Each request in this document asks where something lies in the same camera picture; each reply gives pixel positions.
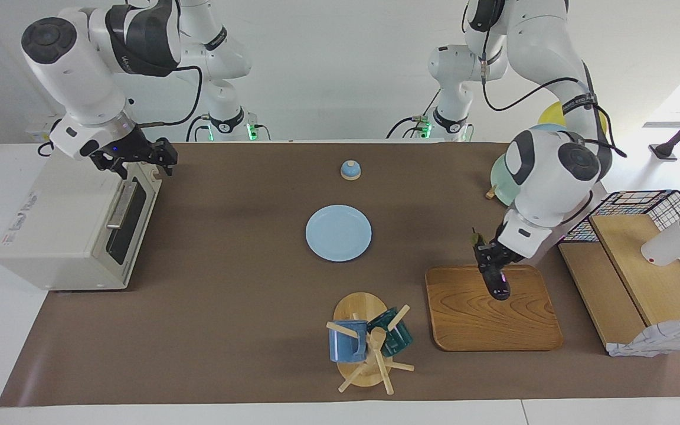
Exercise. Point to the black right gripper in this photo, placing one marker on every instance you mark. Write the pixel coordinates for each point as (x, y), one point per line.
(133, 149)

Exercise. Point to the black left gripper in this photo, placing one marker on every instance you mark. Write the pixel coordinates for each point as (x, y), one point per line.
(500, 252)

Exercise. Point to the cream toaster oven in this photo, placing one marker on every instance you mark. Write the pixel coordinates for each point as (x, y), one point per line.
(56, 224)

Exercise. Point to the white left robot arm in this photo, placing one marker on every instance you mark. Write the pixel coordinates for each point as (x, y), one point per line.
(552, 183)

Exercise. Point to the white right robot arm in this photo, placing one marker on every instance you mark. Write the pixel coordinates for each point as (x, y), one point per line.
(74, 71)

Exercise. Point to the wooden serving tray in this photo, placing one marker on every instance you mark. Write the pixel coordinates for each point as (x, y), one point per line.
(493, 324)

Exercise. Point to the wooden plate rack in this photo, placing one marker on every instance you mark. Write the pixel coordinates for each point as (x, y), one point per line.
(490, 192)

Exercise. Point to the pale green plate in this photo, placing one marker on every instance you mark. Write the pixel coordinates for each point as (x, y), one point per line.
(502, 183)

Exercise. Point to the dark green mug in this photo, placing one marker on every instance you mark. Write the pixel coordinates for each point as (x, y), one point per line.
(399, 336)

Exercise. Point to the wooden mug tree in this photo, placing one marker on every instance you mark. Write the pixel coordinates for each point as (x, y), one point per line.
(358, 307)

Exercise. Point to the brown table mat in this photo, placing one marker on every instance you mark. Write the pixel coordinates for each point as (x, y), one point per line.
(245, 283)

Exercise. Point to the wooden step shelf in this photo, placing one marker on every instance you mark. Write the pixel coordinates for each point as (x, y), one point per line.
(653, 277)

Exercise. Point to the yellow plate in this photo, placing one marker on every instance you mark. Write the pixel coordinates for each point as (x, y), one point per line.
(549, 112)

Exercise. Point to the blue mug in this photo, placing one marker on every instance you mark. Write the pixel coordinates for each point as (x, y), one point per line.
(346, 345)

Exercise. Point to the small blue dome lid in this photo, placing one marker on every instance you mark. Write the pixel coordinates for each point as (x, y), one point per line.
(350, 171)

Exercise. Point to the white cup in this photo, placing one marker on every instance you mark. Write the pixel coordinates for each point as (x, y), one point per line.
(670, 245)

